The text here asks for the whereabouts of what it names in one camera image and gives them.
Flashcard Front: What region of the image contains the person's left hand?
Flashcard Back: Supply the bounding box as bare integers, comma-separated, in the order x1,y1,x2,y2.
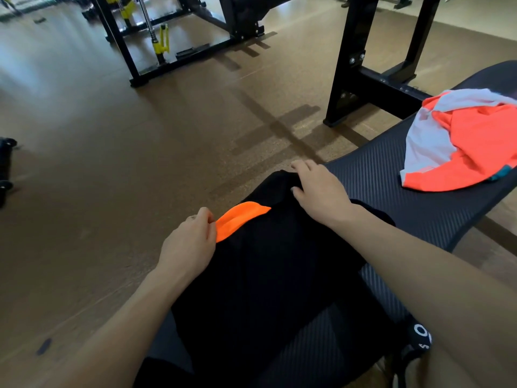
156,206,218,284

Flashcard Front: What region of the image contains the person's right hand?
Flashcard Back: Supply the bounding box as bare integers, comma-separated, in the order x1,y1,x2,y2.
290,159,356,231

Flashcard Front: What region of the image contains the black orange jacket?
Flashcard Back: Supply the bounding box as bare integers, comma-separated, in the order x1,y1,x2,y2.
171,169,396,388

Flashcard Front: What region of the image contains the orange teal white jersey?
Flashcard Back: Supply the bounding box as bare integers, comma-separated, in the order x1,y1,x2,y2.
400,88,517,193

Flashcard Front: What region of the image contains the person's right forearm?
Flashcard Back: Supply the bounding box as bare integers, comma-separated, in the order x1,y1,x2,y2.
335,205,517,388

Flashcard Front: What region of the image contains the person's left forearm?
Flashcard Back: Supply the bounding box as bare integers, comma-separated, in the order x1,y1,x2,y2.
40,266,186,388

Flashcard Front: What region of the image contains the black ribbed bench pad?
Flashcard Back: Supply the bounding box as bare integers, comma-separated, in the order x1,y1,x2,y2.
133,60,517,388

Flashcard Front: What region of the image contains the black right slipper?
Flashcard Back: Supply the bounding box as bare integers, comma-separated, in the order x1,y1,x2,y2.
389,315,433,388

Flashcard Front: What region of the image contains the black power rack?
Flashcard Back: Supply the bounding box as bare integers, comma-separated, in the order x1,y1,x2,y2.
90,0,304,88

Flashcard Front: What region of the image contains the black wheeled bench base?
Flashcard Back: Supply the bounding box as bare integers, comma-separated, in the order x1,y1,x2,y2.
0,137,18,209

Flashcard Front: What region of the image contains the yellow safety catch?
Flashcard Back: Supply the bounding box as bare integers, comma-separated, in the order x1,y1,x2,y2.
152,24,170,56

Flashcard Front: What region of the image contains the yellow black gym machine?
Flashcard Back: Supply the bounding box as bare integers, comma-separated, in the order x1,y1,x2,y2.
103,0,138,22

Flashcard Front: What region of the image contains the black steel bench frame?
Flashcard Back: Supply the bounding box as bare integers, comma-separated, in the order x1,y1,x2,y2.
323,0,443,128

